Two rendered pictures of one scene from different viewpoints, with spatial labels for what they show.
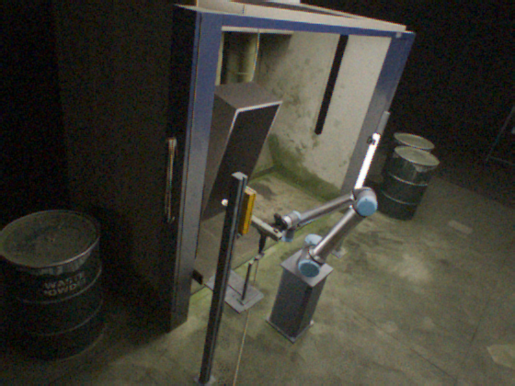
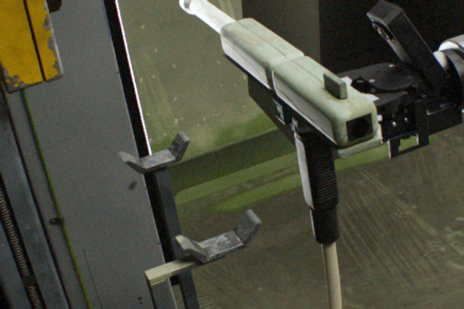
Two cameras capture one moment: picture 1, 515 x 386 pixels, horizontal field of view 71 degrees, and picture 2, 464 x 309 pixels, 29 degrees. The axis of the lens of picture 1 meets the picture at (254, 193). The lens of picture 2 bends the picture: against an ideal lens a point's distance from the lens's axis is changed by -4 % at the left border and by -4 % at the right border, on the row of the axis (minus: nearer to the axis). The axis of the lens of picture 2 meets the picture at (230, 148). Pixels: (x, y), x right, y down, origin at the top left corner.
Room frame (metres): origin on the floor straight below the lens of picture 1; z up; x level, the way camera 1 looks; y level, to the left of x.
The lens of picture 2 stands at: (1.09, -0.56, 1.59)
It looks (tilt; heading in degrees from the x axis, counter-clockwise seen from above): 28 degrees down; 37
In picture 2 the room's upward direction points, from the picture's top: 11 degrees counter-clockwise
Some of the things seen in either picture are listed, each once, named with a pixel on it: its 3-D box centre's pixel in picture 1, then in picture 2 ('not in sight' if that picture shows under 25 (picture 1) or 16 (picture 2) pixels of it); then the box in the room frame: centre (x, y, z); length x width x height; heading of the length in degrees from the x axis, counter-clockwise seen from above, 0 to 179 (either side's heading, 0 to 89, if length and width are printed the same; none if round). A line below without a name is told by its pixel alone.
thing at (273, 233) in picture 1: (248, 229); (269, 110); (1.90, -0.01, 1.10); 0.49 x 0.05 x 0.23; 54
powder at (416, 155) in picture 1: (416, 156); not in sight; (4.61, -1.99, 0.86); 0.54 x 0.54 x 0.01
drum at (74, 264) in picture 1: (57, 286); not in sight; (1.73, 1.20, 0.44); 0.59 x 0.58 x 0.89; 125
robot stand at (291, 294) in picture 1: (297, 296); not in sight; (2.22, -0.51, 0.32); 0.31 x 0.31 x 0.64; 54
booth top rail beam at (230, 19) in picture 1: (345, 29); not in sight; (3.14, -0.44, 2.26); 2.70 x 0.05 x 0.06; 144
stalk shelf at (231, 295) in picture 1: (234, 289); not in sight; (1.68, 0.01, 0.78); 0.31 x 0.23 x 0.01; 54
